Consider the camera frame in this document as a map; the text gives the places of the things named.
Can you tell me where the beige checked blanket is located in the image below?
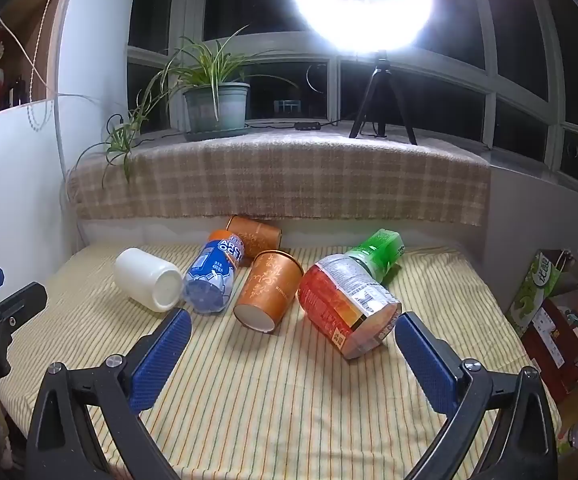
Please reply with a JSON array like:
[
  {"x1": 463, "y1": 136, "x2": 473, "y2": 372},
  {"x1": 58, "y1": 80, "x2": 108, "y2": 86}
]
[{"x1": 65, "y1": 127, "x2": 491, "y2": 229}]

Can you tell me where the orange paper cup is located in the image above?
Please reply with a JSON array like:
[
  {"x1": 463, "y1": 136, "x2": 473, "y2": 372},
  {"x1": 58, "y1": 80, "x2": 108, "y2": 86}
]
[
  {"x1": 233, "y1": 250, "x2": 305, "y2": 335},
  {"x1": 225, "y1": 215, "x2": 283, "y2": 267}
]

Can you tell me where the green paper bag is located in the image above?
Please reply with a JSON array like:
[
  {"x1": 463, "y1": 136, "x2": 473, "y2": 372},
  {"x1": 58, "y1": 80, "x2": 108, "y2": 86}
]
[{"x1": 506, "y1": 250, "x2": 573, "y2": 337}]

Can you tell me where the red instant noodle cup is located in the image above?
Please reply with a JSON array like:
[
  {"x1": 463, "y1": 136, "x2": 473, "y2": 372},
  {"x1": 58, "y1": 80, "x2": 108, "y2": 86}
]
[{"x1": 297, "y1": 253, "x2": 403, "y2": 360}]

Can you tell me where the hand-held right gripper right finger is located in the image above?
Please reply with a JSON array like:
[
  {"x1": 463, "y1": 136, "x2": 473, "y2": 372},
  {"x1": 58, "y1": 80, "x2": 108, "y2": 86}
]
[{"x1": 394, "y1": 311, "x2": 560, "y2": 480}]

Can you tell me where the yellow striped cloth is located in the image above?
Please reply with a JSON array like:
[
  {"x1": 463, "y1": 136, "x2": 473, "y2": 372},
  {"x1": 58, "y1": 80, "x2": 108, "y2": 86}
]
[{"x1": 0, "y1": 242, "x2": 563, "y2": 480}]

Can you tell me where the white bead cord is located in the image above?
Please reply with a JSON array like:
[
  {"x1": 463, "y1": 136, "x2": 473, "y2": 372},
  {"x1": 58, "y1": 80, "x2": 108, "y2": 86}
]
[{"x1": 27, "y1": 0, "x2": 58, "y2": 133}]

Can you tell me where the black tripod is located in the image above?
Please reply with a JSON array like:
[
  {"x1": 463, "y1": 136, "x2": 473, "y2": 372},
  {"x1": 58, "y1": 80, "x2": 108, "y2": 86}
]
[{"x1": 347, "y1": 50, "x2": 419, "y2": 146}]

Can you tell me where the ring light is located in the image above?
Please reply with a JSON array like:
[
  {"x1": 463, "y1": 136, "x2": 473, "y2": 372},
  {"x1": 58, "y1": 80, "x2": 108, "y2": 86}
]
[{"x1": 293, "y1": 0, "x2": 436, "y2": 54}]

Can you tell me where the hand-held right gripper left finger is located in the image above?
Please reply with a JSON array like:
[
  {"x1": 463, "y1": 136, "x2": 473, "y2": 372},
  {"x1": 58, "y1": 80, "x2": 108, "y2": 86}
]
[{"x1": 25, "y1": 307, "x2": 193, "y2": 480}]

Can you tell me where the cardboard box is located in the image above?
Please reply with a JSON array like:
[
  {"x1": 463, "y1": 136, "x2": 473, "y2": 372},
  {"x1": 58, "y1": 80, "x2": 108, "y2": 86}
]
[{"x1": 520, "y1": 286, "x2": 578, "y2": 405}]

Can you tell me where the green plastic bottle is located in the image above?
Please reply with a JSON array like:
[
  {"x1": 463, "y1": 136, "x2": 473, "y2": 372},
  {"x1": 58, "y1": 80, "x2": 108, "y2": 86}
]
[{"x1": 343, "y1": 228, "x2": 407, "y2": 287}]

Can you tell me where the white cup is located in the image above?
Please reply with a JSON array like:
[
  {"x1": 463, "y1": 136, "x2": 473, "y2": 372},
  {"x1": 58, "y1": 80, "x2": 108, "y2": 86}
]
[{"x1": 114, "y1": 247, "x2": 185, "y2": 314}]

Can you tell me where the wooden shelf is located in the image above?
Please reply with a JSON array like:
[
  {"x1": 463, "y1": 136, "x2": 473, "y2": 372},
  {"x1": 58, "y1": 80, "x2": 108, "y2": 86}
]
[{"x1": 0, "y1": 0, "x2": 78, "y2": 122}]

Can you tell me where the potted spider plant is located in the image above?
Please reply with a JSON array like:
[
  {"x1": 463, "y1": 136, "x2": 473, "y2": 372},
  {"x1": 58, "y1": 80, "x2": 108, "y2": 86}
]
[{"x1": 75, "y1": 25, "x2": 301, "y2": 187}]

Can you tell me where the blue labelled bottle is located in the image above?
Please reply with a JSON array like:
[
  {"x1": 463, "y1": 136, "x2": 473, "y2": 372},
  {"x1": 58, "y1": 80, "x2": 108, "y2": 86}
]
[{"x1": 182, "y1": 229, "x2": 246, "y2": 315}]

